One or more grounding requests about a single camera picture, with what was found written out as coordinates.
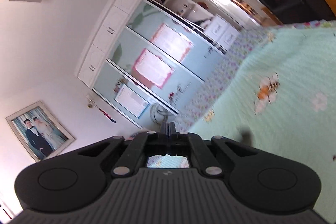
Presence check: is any white standing fan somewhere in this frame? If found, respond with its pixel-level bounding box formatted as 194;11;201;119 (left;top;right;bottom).
150;103;174;125

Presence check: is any framed wedding photo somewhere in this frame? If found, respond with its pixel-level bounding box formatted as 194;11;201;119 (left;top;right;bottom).
6;101;76;162

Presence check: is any mint quilted bee bedspread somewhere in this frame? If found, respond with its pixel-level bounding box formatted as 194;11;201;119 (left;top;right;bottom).
187;27;335;222

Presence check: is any white drawer unit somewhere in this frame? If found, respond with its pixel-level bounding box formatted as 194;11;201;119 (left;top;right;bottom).
204;15;240;51

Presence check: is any white sliding door wardrobe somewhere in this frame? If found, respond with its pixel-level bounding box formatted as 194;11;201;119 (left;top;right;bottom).
77;0;268;129

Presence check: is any floral bed sheet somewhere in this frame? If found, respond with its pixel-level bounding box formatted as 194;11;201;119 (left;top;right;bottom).
175;20;335;132

